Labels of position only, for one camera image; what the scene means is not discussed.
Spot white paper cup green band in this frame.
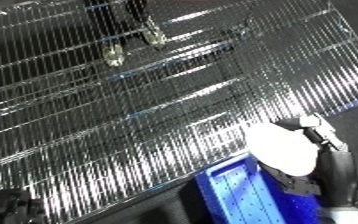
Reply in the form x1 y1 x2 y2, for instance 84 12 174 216
242 122 322 178

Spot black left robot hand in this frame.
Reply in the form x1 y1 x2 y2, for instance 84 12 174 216
0 189 48 224

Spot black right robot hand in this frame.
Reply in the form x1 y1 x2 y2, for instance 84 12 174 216
262 114 358 208

